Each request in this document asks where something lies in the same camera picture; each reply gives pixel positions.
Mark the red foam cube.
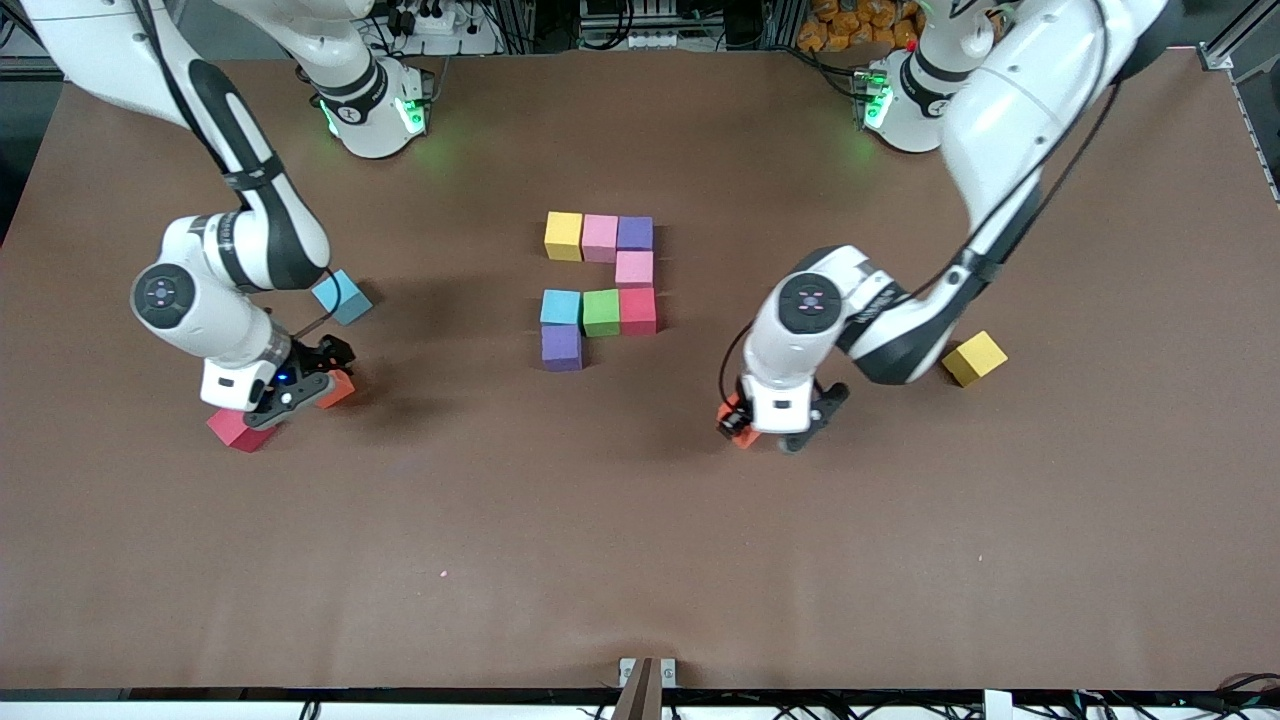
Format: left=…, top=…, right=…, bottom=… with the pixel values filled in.
left=619, top=287, right=658, bottom=336
left=206, top=406, right=278, bottom=454

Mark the green foam cube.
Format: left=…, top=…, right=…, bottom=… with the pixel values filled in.
left=582, top=289, right=621, bottom=338

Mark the yellow foam cube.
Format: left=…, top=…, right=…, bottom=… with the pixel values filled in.
left=942, top=330, right=1009, bottom=389
left=544, top=211, right=584, bottom=263

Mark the white power strip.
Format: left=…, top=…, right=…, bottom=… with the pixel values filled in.
left=395, top=0, right=461, bottom=36

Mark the pile of orange objects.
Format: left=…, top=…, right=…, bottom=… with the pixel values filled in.
left=800, top=0, right=921, bottom=53

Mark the metal equipment rack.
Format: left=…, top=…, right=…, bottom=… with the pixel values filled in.
left=580, top=0, right=801, bottom=51

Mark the grey metal edge bracket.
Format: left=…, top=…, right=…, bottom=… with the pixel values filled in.
left=618, top=657, right=677, bottom=689

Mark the brown post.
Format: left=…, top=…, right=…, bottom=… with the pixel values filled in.
left=610, top=657, right=666, bottom=720

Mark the white table frame rail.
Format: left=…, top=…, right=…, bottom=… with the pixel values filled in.
left=0, top=688, right=1280, bottom=720

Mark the silver aluminium frame bar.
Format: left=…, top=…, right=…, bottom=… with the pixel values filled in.
left=0, top=0, right=71, bottom=81
left=1200, top=0, right=1280, bottom=71

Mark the black cable bundle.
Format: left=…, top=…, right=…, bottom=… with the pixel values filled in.
left=1215, top=672, right=1280, bottom=713

